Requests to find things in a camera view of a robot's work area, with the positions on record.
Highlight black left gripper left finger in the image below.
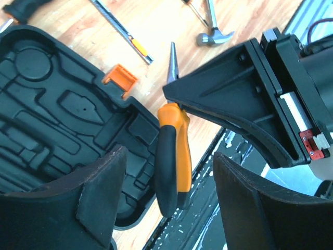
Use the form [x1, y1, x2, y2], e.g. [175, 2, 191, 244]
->
[1, 145, 127, 249]

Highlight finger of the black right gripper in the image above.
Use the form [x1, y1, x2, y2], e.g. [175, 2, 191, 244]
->
[163, 41, 310, 168]

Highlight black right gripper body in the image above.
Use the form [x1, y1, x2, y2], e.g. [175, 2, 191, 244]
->
[261, 28, 332, 180]

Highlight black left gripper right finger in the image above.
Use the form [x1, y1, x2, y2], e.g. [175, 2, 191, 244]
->
[213, 152, 332, 249]

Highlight orange black pliers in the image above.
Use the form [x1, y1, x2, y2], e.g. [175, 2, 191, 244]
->
[154, 41, 193, 218]

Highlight black plastic tool case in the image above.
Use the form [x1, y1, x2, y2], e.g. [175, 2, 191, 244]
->
[1, 26, 159, 230]

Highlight claw hammer black grip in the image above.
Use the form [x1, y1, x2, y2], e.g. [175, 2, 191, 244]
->
[196, 0, 235, 47]

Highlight silver orange utility knife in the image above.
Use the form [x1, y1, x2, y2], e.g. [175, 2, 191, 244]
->
[90, 0, 153, 65]

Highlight small orange black screwdriver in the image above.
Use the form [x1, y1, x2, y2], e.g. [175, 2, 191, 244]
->
[183, 0, 209, 27]

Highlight black orange screwdriver handle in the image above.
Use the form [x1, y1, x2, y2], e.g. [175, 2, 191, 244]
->
[1, 0, 51, 33]

